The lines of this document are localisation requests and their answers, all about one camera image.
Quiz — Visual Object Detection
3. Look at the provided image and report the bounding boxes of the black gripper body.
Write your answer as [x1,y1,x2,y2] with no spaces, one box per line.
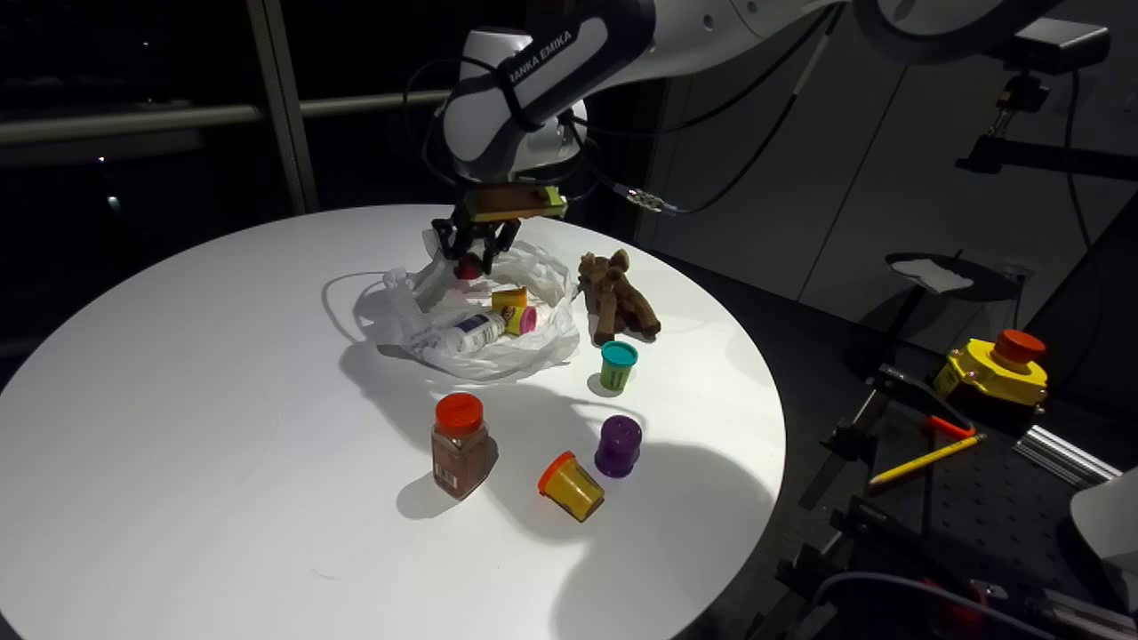
[429,207,525,260]

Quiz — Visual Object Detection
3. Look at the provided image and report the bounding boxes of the brown plush animal toy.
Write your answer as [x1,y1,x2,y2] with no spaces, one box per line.
[574,246,665,347]

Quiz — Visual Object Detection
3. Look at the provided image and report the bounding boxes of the green cup with teal lid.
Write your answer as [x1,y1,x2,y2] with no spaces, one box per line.
[595,337,643,396]

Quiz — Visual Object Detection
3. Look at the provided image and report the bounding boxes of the spice jar with red lid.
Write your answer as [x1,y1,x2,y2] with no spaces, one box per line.
[426,389,503,502]

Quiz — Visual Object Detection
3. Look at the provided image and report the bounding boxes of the purple plastic cup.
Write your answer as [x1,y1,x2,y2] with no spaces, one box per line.
[590,414,647,484]

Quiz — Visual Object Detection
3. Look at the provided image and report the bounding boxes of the white tube with blue label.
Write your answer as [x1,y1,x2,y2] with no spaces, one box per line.
[404,307,497,359]

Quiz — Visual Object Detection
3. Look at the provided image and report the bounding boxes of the yellow cup with pink lid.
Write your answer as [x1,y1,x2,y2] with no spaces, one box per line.
[496,302,543,342]

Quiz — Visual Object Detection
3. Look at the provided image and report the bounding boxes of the clear plastic bag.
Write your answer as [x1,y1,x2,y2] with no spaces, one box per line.
[321,229,586,385]

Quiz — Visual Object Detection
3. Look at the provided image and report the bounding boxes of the black metal clamp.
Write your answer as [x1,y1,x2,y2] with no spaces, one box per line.
[824,359,953,470]

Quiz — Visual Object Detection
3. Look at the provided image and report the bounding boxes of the white paper sheet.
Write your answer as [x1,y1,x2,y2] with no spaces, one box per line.
[887,257,977,300]

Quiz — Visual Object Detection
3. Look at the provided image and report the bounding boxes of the yellow pencil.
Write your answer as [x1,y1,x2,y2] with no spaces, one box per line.
[865,429,985,489]

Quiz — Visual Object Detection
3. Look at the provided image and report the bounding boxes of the yellow emergency stop button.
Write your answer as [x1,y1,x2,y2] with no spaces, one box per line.
[933,322,1052,408]

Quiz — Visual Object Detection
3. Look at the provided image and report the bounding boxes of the light grey plastic housing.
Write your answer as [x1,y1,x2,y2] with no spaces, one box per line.
[1067,467,1138,615]

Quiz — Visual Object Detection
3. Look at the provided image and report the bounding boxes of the teal sticks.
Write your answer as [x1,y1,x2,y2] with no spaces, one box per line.
[1029,584,1138,640]

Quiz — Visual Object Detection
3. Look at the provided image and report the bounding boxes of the wrist camera on wooden plate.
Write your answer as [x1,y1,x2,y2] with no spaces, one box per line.
[452,179,574,229]

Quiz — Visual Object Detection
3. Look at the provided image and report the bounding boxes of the hanging cable with grey connector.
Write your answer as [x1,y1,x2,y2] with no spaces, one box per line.
[586,17,859,224]

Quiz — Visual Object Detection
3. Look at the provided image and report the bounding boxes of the grey window post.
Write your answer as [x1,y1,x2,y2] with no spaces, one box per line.
[243,0,322,216]

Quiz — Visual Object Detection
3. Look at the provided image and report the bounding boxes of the horizontal window rail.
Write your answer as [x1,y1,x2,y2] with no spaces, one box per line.
[0,90,459,149]

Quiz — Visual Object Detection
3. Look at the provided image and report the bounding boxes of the grey cable bundle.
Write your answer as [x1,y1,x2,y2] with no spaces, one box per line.
[813,564,1070,640]

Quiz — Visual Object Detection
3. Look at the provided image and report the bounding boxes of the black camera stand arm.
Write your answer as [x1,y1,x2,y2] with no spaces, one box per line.
[953,63,1138,185]

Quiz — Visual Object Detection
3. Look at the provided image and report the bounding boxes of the black external camera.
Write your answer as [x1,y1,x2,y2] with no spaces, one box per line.
[1006,12,1118,76]

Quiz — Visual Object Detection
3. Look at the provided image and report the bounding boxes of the aluminium extrusion rail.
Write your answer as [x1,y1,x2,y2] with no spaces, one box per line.
[1014,420,1124,488]

